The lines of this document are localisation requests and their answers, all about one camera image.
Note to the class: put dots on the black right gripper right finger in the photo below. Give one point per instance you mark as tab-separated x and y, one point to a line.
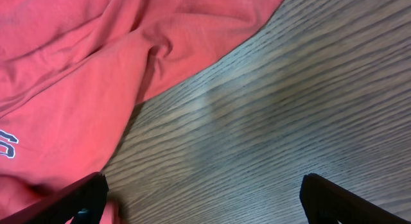
327	203

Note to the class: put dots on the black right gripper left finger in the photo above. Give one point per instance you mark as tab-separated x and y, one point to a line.
82	202

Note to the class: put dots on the red printed t-shirt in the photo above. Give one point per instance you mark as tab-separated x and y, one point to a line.
72	72

